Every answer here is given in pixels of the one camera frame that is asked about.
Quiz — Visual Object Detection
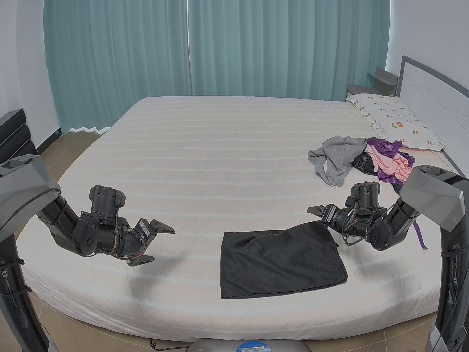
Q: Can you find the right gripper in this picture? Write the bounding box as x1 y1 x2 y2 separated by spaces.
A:
307 204 353 234

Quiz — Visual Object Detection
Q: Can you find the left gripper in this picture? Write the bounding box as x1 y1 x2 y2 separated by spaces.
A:
117 218 176 268

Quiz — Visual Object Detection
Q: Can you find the black T-shirt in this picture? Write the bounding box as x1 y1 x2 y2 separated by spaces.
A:
220 221 348 300

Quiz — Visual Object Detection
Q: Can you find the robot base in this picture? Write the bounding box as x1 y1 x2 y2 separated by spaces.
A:
187 340 305 352

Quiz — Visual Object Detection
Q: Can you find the pile of clothes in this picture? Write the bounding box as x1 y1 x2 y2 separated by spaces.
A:
352 137 429 250

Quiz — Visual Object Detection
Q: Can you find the bed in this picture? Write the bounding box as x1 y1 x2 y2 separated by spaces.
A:
16 55 469 344

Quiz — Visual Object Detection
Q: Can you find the grey garment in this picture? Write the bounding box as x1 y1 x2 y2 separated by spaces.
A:
308 135 368 188

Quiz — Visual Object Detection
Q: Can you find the white printed pillow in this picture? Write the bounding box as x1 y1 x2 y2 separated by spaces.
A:
346 93 444 151

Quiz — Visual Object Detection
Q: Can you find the grey bedside table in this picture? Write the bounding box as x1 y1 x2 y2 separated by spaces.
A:
346 66 399 97

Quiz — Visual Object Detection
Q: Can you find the blue-green curtain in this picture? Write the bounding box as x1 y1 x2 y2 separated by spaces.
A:
44 0 192 133
189 0 391 102

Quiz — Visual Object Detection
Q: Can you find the black chest of drawers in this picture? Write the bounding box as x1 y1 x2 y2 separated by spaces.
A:
0 109 39 160

